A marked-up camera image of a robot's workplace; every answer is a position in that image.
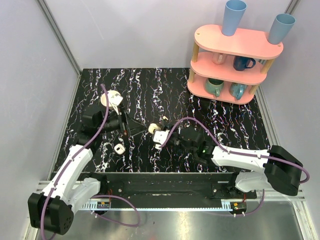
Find white earbud case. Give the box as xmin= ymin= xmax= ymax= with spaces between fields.
xmin=148 ymin=123 xmax=161 ymax=135
xmin=113 ymin=143 xmax=126 ymax=155

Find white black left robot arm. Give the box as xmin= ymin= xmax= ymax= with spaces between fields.
xmin=27 ymin=105 xmax=147 ymax=235

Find white closed earbud case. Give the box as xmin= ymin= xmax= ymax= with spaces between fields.
xmin=113 ymin=143 xmax=126 ymax=155

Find teal ceramic mug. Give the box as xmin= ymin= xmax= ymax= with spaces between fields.
xmin=204 ymin=78 xmax=224 ymax=97

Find light blue ceramic mug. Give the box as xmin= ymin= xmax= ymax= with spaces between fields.
xmin=229 ymin=83 xmax=248 ymax=100

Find pink three-tier wooden shelf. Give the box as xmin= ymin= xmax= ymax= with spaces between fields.
xmin=187 ymin=24 xmax=284 ymax=105

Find pink ceramic mug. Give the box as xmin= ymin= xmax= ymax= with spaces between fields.
xmin=212 ymin=52 xmax=228 ymax=65

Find dark blue ceramic mug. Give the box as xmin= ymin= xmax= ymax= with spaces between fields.
xmin=233 ymin=56 xmax=256 ymax=72

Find light blue plastic cup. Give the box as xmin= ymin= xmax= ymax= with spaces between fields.
xmin=267 ymin=13 xmax=296 ymax=45
xmin=221 ymin=0 xmax=247 ymax=37

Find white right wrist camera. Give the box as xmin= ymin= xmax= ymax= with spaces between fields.
xmin=152 ymin=130 xmax=170 ymax=150

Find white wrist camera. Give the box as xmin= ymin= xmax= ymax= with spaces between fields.
xmin=107 ymin=93 xmax=123 ymax=109
xmin=152 ymin=130 xmax=170 ymax=150

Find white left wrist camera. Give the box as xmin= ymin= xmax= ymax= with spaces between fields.
xmin=107 ymin=93 xmax=123 ymax=109

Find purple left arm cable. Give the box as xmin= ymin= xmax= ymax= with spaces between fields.
xmin=39 ymin=84 xmax=141 ymax=240

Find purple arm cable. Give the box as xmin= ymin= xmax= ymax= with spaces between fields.
xmin=39 ymin=84 xmax=141 ymax=240
xmin=159 ymin=116 xmax=311 ymax=217

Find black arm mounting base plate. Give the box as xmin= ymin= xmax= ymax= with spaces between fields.
xmin=92 ymin=172 xmax=257 ymax=200

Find aluminium frame rail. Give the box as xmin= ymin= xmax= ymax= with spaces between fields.
xmin=36 ymin=0 xmax=82 ymax=76

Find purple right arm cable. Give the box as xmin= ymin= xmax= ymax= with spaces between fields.
xmin=159 ymin=116 xmax=311 ymax=217

